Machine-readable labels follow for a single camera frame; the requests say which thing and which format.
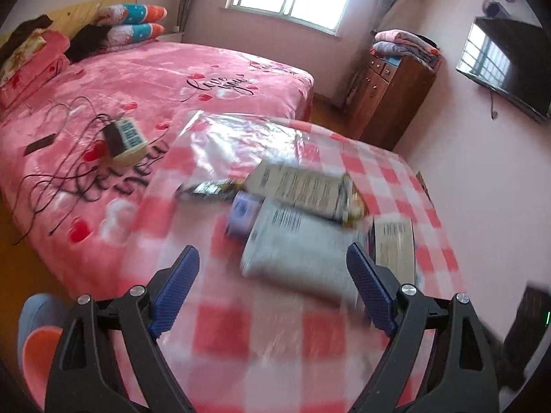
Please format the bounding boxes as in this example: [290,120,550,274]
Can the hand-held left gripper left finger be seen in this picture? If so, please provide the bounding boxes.
[44,245,201,413]

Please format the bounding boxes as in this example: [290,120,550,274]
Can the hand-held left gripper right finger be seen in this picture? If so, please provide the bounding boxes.
[346,242,500,413]

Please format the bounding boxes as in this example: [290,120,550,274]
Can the large grey printed packet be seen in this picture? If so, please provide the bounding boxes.
[240,200,372,307]

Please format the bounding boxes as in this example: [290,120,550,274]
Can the purple and white box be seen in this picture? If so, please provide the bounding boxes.
[226,193,263,237]

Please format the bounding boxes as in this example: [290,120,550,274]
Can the dark wrapper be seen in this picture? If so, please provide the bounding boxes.
[176,178,246,202]

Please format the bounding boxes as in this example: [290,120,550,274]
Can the orange plastic basin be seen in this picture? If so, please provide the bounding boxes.
[22,326,66,412]

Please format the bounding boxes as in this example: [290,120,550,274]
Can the beige box at table edge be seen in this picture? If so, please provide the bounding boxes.
[369,219,418,287]

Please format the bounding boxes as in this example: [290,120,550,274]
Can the blue cushioned stool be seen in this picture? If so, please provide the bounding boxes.
[17,293,73,353]

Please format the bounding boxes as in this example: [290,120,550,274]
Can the white power strip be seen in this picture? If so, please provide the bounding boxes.
[103,117,149,167]

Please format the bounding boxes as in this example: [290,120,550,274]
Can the black power adapter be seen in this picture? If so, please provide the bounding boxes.
[102,121,125,158]

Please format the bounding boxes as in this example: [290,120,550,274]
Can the brown wooden cabinet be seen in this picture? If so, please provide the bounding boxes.
[348,47,438,151]

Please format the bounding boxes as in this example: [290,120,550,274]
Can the black phone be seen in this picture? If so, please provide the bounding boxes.
[23,134,58,156]

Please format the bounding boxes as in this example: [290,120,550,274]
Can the pink bed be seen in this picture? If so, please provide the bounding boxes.
[0,39,315,294]

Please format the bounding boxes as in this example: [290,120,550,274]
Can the stack of folded blankets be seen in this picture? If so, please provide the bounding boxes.
[372,29,442,70]

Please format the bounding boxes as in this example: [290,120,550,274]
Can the colourful cartoon pillow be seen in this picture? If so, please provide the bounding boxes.
[103,23,167,47]
[95,3,168,25]

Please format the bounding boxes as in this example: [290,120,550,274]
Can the pink folded quilt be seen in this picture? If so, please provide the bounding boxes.
[0,30,72,108]

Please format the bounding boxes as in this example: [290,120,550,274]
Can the dark clothing heap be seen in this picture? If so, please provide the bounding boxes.
[66,23,113,63]

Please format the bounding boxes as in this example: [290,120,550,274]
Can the floral cream pillow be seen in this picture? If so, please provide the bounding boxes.
[0,32,47,87]

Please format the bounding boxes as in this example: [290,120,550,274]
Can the wooden headboard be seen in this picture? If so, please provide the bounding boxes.
[0,0,137,49]

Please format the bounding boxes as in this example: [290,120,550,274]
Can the dark cloth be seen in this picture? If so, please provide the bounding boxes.
[0,14,53,59]

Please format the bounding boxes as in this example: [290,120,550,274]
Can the black charging cable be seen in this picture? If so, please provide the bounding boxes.
[13,95,169,246]

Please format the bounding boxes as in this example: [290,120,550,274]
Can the wall-mounted black television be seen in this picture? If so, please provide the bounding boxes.
[455,16,551,124]

